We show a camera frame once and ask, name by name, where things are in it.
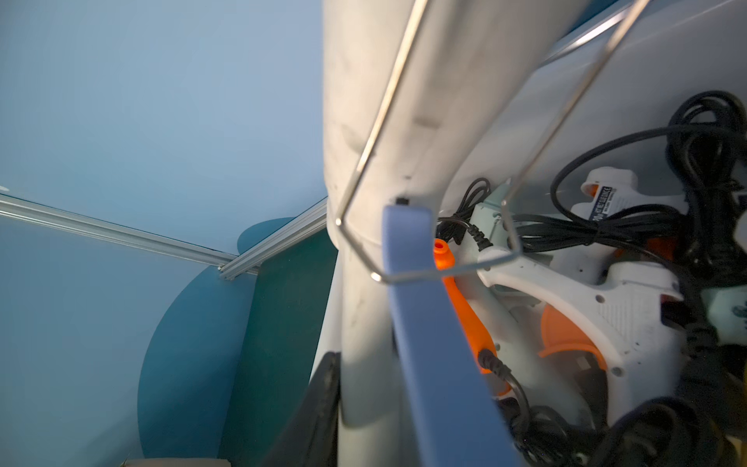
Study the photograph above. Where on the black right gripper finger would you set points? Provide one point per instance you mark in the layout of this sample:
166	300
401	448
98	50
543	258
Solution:
311	436

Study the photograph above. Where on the aluminium back frame rail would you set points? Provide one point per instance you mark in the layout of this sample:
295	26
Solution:
46	216

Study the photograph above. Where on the white glue gun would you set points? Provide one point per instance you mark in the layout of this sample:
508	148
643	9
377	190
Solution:
410	389
612	190
621	316

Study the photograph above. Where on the white plastic storage box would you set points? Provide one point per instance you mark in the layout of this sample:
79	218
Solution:
613	117

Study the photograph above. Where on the orange glue gun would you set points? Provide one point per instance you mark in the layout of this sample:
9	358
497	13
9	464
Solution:
476	334

